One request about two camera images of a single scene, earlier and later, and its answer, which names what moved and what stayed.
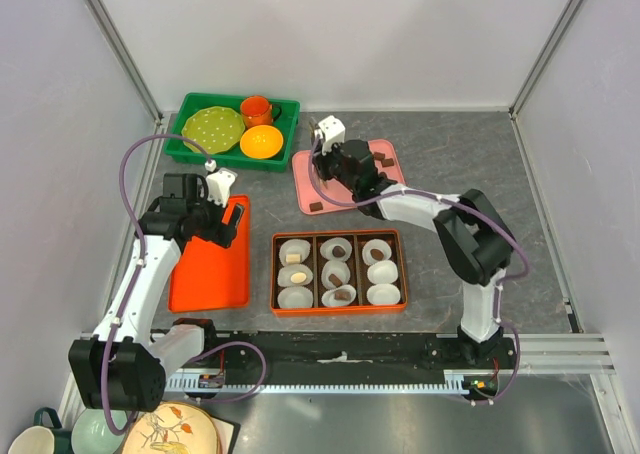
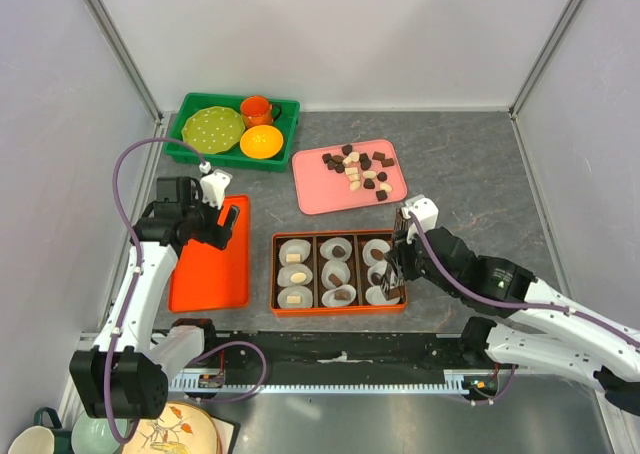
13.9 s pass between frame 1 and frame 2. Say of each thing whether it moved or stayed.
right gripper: moved
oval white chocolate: stayed
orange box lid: stayed
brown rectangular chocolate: stayed
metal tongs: moved
